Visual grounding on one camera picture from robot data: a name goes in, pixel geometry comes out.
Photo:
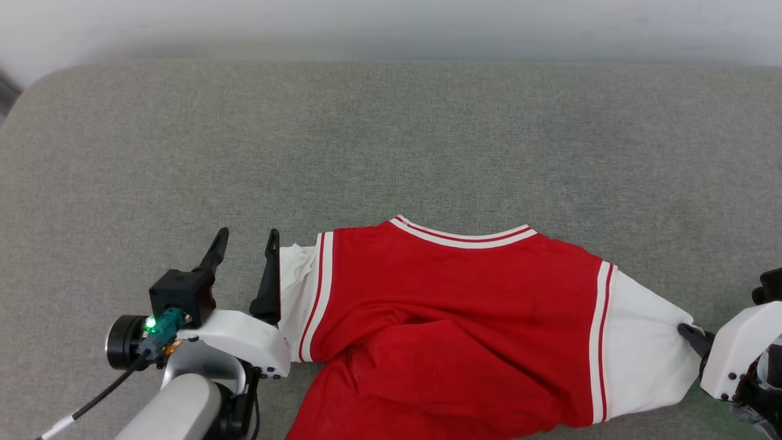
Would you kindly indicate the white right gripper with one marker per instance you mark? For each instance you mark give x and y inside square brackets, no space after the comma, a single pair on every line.
[739,348]

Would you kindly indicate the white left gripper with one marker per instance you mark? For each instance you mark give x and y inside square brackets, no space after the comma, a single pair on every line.
[250,339]

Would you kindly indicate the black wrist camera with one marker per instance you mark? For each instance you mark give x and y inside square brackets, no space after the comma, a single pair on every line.
[771,287]
[183,293]

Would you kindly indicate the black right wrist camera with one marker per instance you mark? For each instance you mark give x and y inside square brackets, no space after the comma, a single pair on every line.
[771,287]

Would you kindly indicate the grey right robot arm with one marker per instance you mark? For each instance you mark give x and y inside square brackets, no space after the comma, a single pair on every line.
[767,391]

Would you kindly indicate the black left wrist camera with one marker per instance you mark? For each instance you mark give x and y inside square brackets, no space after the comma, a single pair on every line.
[183,293]

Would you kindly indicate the red white sports shirt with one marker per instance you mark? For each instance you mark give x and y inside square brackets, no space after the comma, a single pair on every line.
[452,318]

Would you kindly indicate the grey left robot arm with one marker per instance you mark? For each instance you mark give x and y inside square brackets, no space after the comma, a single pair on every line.
[177,409]

